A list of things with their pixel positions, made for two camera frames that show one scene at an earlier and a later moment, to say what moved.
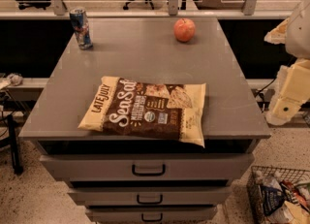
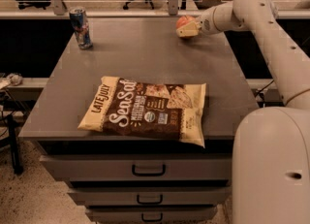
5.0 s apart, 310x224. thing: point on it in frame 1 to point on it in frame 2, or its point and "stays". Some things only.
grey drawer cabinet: (129, 178) stays
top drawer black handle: (155, 174) stays
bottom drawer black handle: (151, 220) stays
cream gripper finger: (292, 91) to (188, 30)
